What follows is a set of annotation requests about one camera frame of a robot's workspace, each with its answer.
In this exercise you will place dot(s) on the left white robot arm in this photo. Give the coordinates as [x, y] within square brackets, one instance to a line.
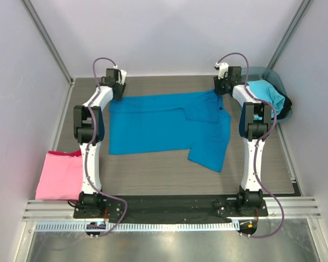
[89, 131]

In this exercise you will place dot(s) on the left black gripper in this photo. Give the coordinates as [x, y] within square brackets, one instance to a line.
[119, 96]

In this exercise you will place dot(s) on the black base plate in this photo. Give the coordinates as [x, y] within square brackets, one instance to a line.
[169, 208]

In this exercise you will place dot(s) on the aluminium front rail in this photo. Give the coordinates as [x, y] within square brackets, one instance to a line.
[294, 207]

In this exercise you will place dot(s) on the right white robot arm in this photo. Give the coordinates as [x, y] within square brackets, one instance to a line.
[256, 121]

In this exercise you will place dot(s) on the left aluminium corner post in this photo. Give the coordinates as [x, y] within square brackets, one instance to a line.
[31, 11]

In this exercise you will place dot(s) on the black t shirt in bin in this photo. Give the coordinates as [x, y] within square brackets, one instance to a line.
[285, 105]

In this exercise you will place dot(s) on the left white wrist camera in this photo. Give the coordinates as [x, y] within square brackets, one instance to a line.
[120, 75]

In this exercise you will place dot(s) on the pink folded t shirt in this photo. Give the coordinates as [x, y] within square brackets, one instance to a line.
[61, 177]

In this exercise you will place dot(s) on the light blue t shirt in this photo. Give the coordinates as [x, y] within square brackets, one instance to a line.
[262, 89]

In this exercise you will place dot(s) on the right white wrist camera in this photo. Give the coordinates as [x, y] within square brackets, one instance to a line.
[222, 69]

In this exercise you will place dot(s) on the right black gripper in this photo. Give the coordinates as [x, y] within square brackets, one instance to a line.
[220, 89]

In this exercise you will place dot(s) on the right aluminium corner post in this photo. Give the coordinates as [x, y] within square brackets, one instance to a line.
[290, 31]

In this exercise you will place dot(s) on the slotted white cable duct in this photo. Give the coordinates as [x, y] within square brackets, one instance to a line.
[93, 227]

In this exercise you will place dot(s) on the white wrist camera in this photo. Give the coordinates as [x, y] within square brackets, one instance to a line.
[120, 75]
[222, 69]

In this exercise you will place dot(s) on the aluminium corner post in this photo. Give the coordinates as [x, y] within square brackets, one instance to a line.
[31, 11]
[290, 31]

